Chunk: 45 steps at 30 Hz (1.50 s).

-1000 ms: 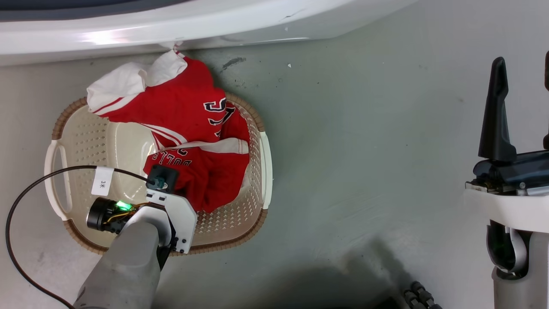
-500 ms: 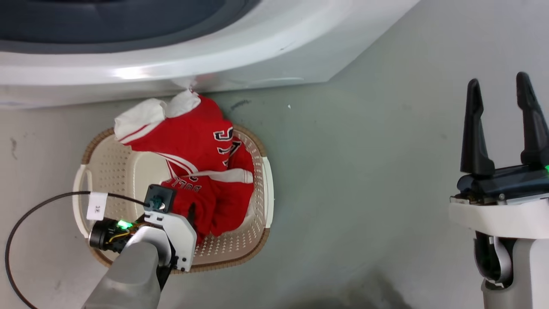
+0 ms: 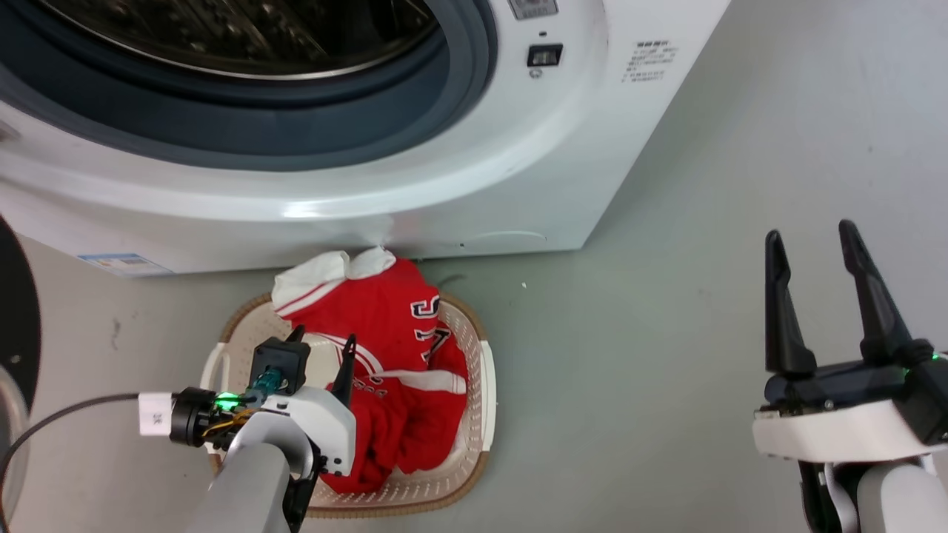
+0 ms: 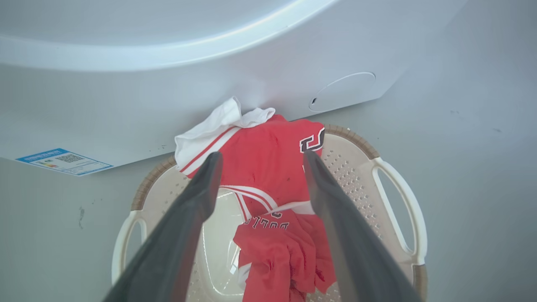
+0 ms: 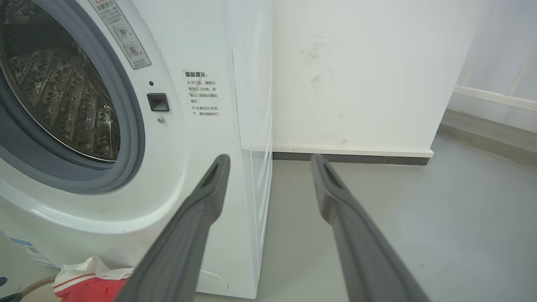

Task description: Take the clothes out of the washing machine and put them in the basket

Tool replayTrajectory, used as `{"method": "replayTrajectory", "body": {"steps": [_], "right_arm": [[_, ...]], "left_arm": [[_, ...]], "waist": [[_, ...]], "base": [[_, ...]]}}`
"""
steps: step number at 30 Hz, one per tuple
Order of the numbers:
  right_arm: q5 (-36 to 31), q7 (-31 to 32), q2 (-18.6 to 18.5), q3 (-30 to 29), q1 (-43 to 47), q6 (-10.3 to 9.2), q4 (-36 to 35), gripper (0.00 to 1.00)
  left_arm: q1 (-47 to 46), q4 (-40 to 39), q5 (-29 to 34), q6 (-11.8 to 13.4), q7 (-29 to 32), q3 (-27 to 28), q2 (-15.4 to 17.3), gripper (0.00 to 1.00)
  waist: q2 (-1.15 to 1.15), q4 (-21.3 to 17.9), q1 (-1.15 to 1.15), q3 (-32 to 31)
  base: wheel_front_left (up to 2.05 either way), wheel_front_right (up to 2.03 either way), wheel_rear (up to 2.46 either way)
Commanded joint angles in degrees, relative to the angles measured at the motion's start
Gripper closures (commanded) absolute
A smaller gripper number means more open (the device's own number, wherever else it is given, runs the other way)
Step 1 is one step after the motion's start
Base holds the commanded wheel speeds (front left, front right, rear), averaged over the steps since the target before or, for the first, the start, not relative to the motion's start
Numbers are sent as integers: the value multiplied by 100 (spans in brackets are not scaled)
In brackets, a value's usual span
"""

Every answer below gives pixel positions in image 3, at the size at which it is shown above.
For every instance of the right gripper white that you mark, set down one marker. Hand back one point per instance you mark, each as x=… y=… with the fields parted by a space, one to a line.
x=844 y=429

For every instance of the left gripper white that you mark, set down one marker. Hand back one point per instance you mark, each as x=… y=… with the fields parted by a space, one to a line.
x=326 y=426

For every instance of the red and white sports jersey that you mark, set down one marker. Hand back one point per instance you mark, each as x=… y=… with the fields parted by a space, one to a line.
x=392 y=333

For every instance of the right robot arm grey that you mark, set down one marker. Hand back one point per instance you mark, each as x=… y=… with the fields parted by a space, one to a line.
x=903 y=496

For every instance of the cream perforated plastic laundry basket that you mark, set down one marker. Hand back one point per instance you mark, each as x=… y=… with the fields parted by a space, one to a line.
x=474 y=385

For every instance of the black washer door with glass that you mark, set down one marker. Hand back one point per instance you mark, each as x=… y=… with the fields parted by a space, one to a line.
x=15 y=311

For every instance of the stainless steel washing machine drum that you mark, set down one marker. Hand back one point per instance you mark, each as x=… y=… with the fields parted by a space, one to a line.
x=244 y=37

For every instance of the blue and white energy label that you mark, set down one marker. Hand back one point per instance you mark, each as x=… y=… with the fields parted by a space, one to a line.
x=126 y=263

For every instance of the round drain filter cover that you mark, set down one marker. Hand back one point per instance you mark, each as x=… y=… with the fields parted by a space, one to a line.
x=511 y=238

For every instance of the grey rubber door gasket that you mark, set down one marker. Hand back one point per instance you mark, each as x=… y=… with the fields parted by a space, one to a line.
x=296 y=126

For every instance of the white front-load washing machine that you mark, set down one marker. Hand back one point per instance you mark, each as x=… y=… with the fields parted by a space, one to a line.
x=518 y=170

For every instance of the small printed text sticker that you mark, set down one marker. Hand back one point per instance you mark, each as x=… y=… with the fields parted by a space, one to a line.
x=650 y=61

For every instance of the black door latch socket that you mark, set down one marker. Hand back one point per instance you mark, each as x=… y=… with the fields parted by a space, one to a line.
x=544 y=55

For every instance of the grey warning sticker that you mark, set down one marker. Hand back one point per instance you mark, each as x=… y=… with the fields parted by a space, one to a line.
x=533 y=7

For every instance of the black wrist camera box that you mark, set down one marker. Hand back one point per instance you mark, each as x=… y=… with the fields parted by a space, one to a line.
x=280 y=359

